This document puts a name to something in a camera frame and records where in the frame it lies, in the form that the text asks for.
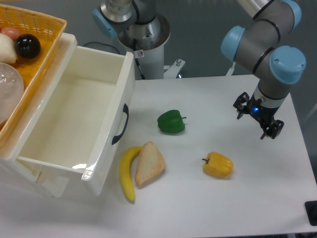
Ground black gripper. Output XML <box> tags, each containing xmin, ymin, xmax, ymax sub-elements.
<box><xmin>233</xmin><ymin>92</ymin><xmax>284</xmax><ymax>140</ymax></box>

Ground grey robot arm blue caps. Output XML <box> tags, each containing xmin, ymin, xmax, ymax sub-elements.
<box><xmin>220</xmin><ymin>0</ymin><xmax>306</xmax><ymax>139</ymax></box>

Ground yellow bell pepper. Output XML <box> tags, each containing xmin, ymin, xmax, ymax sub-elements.
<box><xmin>202</xmin><ymin>152</ymin><xmax>234</xmax><ymax>178</ymax></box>

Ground green bell pepper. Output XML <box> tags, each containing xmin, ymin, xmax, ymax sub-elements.
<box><xmin>157</xmin><ymin>110</ymin><xmax>186</xmax><ymax>134</ymax></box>

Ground black object at table edge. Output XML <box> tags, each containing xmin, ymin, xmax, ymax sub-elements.
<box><xmin>305</xmin><ymin>200</ymin><xmax>317</xmax><ymax>226</ymax></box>

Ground slice of toast bread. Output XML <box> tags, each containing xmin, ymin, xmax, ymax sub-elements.
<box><xmin>135</xmin><ymin>141</ymin><xmax>165</xmax><ymax>186</ymax></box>

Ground yellow banana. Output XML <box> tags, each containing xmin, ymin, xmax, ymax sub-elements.
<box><xmin>119</xmin><ymin>146</ymin><xmax>142</xmax><ymax>204</ymax></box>

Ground white open drawer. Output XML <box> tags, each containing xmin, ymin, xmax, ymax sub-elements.
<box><xmin>18</xmin><ymin>46</ymin><xmax>135</xmax><ymax>197</ymax></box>

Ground white drawer cabinet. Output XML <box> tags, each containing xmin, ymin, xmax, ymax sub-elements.
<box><xmin>0</xmin><ymin>33</ymin><xmax>80</xmax><ymax>197</ymax></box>

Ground orange woven basket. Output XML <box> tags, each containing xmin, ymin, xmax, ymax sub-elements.
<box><xmin>0</xmin><ymin>4</ymin><xmax>67</xmax><ymax>143</ymax></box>

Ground black ball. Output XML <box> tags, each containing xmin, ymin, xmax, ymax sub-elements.
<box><xmin>15</xmin><ymin>34</ymin><xmax>41</xmax><ymax>59</ymax></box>

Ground white onion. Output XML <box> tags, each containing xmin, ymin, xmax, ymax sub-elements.
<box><xmin>0</xmin><ymin>33</ymin><xmax>18</xmax><ymax>64</ymax></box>

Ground red apple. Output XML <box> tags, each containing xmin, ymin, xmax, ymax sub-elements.
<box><xmin>0</xmin><ymin>27</ymin><xmax>22</xmax><ymax>41</ymax></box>

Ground black drawer handle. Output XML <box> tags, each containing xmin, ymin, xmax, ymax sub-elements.
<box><xmin>111</xmin><ymin>104</ymin><xmax>130</xmax><ymax>145</ymax></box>

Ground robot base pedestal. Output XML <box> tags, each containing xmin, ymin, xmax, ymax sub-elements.
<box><xmin>93</xmin><ymin>0</ymin><xmax>185</xmax><ymax>80</ymax></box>

